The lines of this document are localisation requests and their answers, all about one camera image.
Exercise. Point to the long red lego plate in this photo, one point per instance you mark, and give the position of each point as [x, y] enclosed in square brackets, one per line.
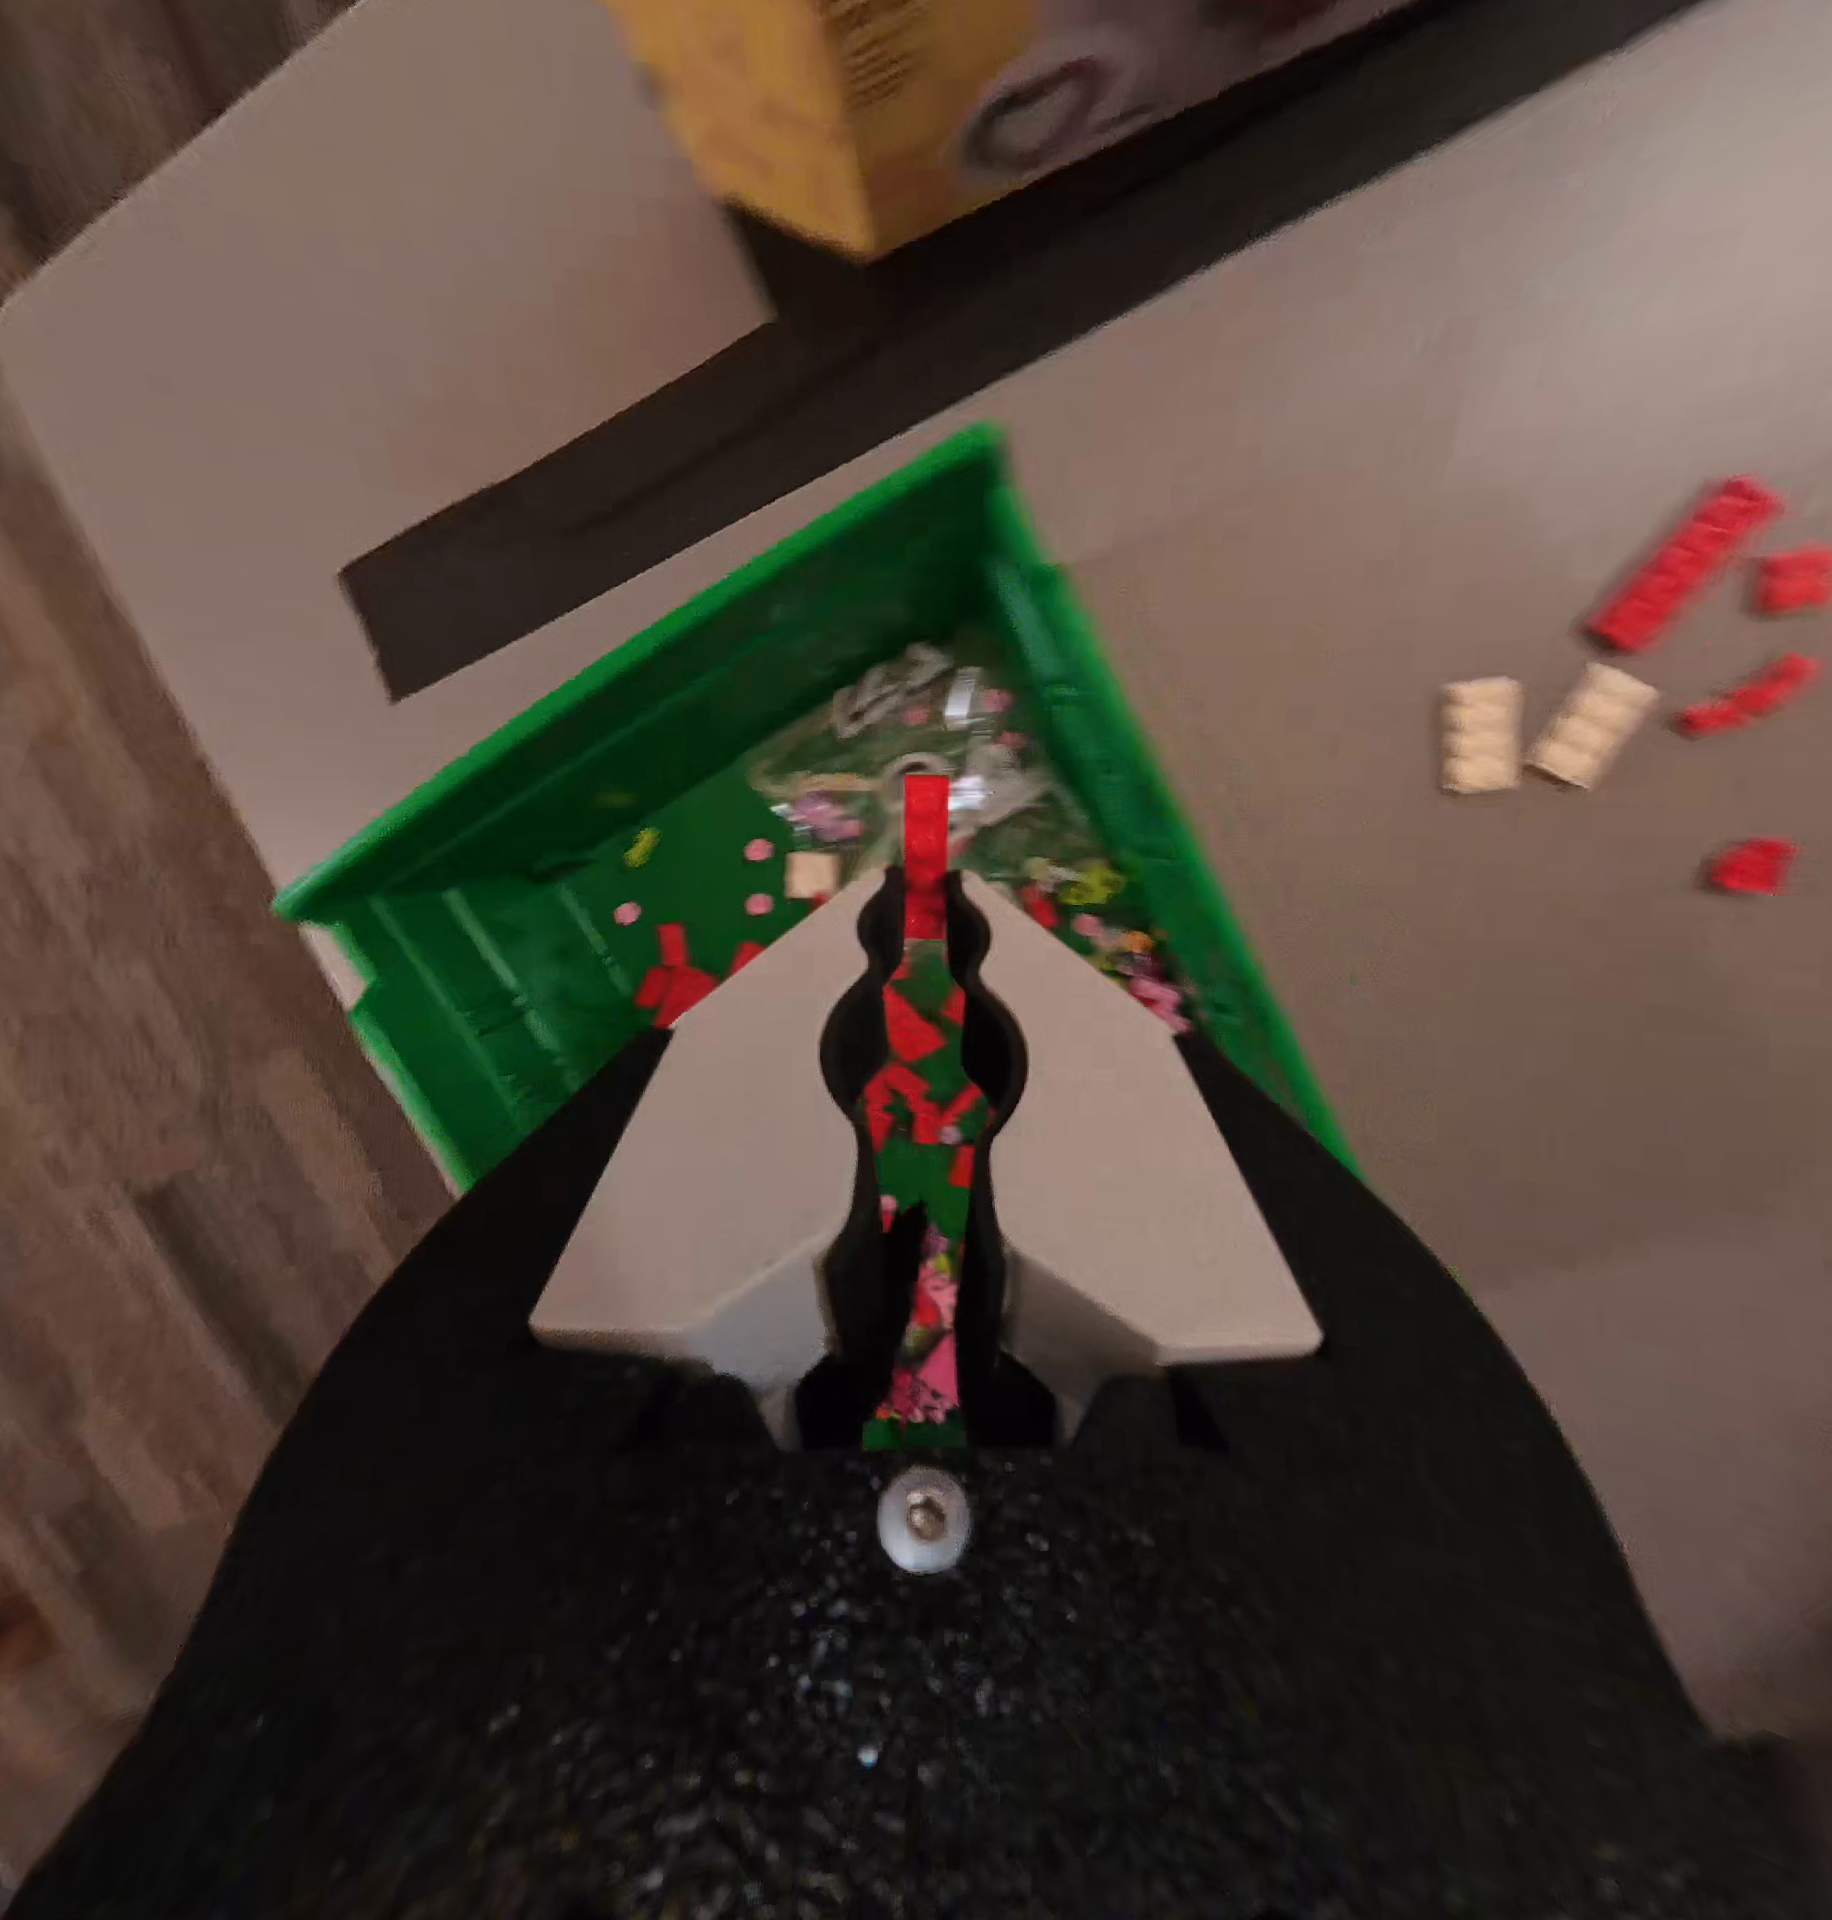
[1680, 567]

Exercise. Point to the yellow lego box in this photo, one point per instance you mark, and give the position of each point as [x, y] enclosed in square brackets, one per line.
[840, 106]

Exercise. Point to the pile of mixed lego pieces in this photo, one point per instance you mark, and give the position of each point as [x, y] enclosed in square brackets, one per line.
[676, 981]

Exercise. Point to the clear plastic bag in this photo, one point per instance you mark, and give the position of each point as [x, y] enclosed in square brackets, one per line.
[916, 706]

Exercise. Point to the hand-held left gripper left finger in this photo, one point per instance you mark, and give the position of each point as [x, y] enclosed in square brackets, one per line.
[705, 1170]

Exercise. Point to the green plastic bin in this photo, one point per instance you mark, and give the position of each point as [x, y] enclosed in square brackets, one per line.
[736, 706]

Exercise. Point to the small red lego plate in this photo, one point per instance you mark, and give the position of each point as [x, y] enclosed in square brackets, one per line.
[1751, 867]
[1799, 580]

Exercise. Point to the slim red lego plate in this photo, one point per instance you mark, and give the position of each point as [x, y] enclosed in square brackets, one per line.
[1748, 696]

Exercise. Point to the white lego brick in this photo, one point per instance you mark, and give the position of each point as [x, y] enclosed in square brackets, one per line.
[1590, 727]
[1480, 735]

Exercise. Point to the black table edge strip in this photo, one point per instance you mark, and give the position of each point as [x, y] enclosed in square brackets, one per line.
[601, 511]

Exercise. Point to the narrow red lego plate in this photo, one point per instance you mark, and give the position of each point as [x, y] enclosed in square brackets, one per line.
[927, 840]

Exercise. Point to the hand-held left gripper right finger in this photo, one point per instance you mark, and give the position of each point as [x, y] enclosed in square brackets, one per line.
[1126, 1201]

